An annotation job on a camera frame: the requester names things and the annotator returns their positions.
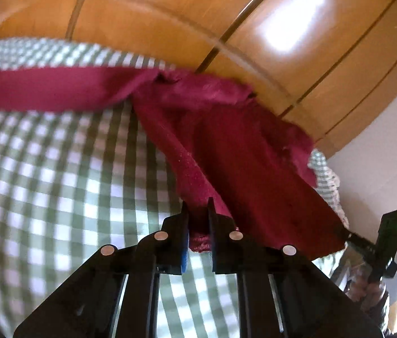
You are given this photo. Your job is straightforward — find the green white checkered bedsheet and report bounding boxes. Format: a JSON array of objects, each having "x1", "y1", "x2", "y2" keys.
[{"x1": 0, "y1": 37, "x2": 349, "y2": 338}]

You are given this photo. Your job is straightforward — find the dark red cloth garment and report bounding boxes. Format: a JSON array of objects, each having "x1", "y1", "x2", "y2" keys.
[{"x1": 0, "y1": 67, "x2": 348, "y2": 259}]

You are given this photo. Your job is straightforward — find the wooden wardrobe doors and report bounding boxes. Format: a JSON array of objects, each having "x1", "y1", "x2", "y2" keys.
[{"x1": 0, "y1": 0, "x2": 397, "y2": 156}]

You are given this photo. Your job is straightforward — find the person's right hand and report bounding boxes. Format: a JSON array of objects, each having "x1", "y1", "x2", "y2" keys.
[{"x1": 344, "y1": 263, "x2": 391, "y2": 328}]

